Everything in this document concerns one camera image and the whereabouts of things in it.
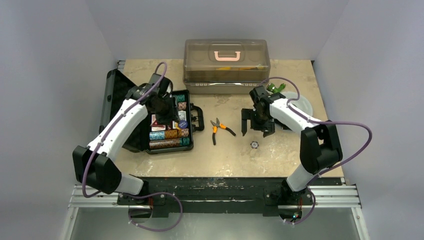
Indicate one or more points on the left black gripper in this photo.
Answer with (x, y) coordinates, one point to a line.
(171, 116)

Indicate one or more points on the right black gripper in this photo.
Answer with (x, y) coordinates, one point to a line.
(257, 120)

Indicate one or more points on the blue playing card deck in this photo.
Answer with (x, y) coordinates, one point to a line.
(182, 115)

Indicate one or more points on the blue small blind button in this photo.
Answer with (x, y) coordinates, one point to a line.
(183, 124)

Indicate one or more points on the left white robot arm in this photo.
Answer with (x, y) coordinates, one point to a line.
(94, 163)

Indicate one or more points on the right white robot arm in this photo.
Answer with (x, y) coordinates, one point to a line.
(320, 147)

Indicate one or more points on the red playing card deck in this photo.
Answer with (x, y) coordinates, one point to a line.
(155, 126)

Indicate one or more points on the top chip row purple green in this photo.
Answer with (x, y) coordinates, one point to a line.
(180, 98)

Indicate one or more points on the grey poker chip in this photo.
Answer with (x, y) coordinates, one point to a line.
(254, 144)

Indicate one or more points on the black poker chip case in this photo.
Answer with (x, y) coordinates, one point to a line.
(116, 88)

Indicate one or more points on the bottom chip row brown green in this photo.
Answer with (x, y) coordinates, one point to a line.
(169, 143)

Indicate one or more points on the green toy figure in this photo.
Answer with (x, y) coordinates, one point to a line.
(272, 88)

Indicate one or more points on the white filament spool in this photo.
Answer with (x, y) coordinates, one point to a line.
(303, 104)

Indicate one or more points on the translucent brown storage box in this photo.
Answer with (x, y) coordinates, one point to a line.
(225, 66)

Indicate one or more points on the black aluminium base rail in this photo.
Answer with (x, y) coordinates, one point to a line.
(225, 195)

